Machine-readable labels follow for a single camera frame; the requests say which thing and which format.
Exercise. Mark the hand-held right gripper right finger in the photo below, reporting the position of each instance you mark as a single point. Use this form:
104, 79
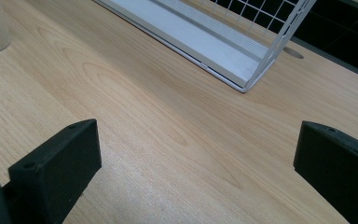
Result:
338, 168

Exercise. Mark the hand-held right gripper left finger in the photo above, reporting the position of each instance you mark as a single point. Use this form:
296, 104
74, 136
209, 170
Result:
59, 168

